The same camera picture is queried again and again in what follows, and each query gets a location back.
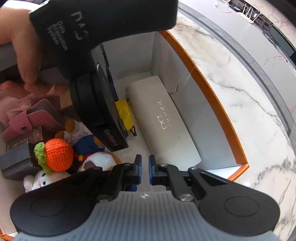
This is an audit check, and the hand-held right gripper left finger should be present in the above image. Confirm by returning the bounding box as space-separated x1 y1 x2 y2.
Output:
62 154 142 202

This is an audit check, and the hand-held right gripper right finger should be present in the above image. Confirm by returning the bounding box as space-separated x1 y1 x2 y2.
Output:
149 155 228 202

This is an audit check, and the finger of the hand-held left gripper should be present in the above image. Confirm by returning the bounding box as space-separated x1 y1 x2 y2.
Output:
107 70 116 99

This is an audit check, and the yellow round tape measure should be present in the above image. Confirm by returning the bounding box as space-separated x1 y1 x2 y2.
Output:
115 98 137 137

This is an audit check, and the white glasses case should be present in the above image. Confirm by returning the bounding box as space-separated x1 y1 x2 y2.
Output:
125 75 201 172

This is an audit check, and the orange storage box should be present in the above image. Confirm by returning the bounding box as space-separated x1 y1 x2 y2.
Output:
0 30 250 241

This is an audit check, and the duck plush toy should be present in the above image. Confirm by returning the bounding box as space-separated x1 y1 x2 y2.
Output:
55 119 107 160

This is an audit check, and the orange crochet toy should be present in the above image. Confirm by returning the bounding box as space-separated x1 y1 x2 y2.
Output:
34 138 74 174

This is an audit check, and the brown card box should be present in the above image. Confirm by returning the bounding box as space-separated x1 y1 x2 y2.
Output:
5 126 50 152

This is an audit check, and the white bunny plush toy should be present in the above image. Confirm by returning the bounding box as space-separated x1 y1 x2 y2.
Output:
23 170 71 193

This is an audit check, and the pink card wallet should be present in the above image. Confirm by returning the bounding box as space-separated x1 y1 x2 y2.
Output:
2 99 66 142

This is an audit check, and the dark grey box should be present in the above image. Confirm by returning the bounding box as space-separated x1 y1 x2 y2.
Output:
0 141 49 180

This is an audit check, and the person's left hand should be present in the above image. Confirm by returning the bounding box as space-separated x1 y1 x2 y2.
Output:
0 5 53 93

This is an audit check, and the white router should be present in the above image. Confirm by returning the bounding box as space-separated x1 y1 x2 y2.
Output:
242 3 260 24

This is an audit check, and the white marble tv cabinet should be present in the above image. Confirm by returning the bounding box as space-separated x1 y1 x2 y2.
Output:
203 0 296 77

